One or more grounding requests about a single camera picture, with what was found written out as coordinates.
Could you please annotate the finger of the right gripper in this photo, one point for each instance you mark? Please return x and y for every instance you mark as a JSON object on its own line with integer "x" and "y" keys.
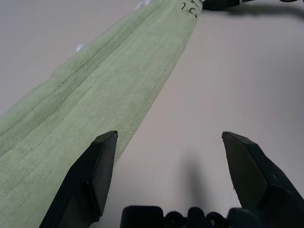
{"x": 221, "y": 4}

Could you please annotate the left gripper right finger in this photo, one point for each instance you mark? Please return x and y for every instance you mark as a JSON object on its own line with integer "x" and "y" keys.
{"x": 256, "y": 175}

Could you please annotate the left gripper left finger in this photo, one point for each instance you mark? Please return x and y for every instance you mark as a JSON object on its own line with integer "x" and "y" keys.
{"x": 90, "y": 180}

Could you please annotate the green towel with white trim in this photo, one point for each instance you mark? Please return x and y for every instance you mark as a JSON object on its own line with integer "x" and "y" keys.
{"x": 83, "y": 107}

